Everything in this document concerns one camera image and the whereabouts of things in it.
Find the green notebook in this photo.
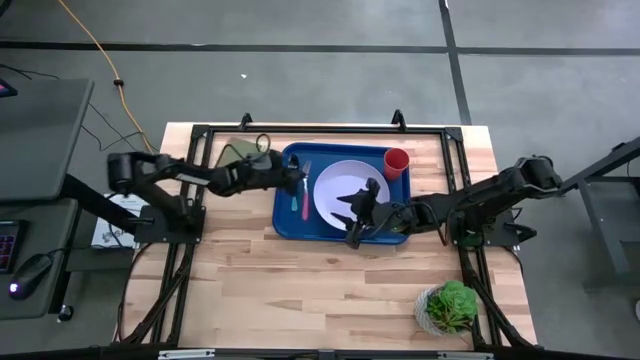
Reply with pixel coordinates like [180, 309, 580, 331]
[214, 138, 271, 169]

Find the black metal stand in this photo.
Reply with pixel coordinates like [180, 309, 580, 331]
[549, 135, 640, 289]

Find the lavender plate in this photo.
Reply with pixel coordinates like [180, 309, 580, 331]
[312, 159, 392, 232]

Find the thin black floor cable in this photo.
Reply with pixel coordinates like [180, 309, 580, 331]
[0, 63, 161, 169]

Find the blue plastic tray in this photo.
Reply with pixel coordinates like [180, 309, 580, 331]
[271, 141, 412, 246]

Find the backlit keyboard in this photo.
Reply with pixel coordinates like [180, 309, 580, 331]
[0, 219, 22, 275]

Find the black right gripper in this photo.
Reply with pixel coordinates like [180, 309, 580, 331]
[330, 177, 420, 250]

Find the fork with pink handle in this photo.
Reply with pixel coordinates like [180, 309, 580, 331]
[300, 160, 313, 222]

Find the black spoon with teal handle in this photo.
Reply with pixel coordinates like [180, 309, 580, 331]
[290, 153, 302, 212]

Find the black computer mouse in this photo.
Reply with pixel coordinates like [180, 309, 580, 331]
[8, 253, 53, 302]

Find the white paper box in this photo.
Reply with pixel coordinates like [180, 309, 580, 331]
[91, 192, 151, 250]

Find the yellow cable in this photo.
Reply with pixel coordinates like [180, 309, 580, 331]
[57, 0, 161, 156]

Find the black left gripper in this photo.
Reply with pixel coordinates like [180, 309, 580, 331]
[239, 149, 308, 198]

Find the potted green succulent plant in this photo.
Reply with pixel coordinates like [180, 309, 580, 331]
[413, 279, 480, 337]

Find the red plastic cup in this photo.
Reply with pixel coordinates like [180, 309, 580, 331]
[383, 147, 411, 183]

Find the grey desk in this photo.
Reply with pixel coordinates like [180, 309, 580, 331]
[0, 77, 95, 321]

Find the silver metal bracket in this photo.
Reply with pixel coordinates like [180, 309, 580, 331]
[158, 349, 216, 360]
[437, 351, 494, 360]

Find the black metal table frame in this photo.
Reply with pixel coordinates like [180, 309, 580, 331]
[112, 122, 539, 351]

